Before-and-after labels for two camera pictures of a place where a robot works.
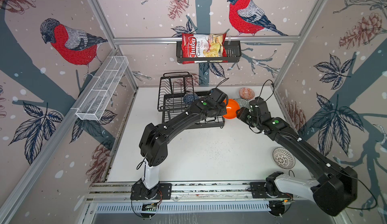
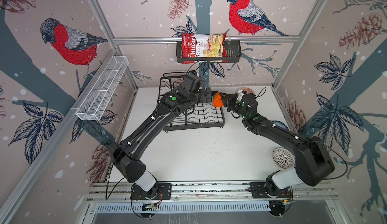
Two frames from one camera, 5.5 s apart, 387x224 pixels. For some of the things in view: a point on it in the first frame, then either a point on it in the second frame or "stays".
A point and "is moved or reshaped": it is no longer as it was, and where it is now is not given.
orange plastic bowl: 233,105 is moved or reshaped
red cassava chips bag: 203,48 stays
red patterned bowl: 246,93 stays
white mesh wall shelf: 101,94 stays
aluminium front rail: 122,190 stays
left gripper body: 219,110 → 200,97
